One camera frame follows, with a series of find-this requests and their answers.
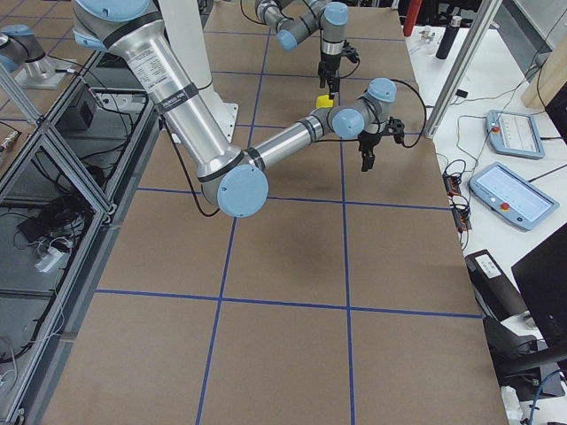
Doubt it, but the white power strip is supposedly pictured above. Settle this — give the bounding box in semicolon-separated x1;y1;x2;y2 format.
35;247;64;273

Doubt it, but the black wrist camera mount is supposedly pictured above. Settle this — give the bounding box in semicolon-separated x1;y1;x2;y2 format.
384;117;405;145

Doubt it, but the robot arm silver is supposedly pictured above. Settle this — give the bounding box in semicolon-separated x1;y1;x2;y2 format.
73;1;404;218
254;1;348;99

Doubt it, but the white pedestal column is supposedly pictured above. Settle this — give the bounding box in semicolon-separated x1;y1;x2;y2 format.
159;0;238;142

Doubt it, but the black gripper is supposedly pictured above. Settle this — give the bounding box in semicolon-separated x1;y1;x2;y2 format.
318;52;341;99
358;131;382;172

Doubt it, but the near teach pendant tablet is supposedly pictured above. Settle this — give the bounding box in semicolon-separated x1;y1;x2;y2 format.
469;162;560;231

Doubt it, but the black cylinder bottle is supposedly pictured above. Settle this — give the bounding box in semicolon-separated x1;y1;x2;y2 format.
436;15;462;60

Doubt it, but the far teach pendant tablet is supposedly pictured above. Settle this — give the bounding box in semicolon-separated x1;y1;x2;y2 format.
485;110;545;159

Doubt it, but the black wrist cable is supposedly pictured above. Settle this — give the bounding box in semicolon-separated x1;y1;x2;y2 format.
389;79;428;149

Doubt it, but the yellow block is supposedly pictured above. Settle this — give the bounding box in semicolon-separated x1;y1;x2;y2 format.
315;95;334;108

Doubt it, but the teach pendant tablet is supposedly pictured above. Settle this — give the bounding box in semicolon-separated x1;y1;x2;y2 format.
485;110;545;159
469;162;560;231

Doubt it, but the black monitor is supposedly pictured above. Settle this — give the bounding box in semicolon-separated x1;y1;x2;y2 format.
512;225;566;345

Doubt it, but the orange circuit board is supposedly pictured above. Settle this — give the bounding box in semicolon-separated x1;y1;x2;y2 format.
442;174;462;197

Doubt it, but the aluminium frame post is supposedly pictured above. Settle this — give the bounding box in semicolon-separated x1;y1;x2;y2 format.
423;0;502;139

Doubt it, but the red cylinder bottle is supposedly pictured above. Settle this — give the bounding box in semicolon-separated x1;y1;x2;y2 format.
403;0;422;37

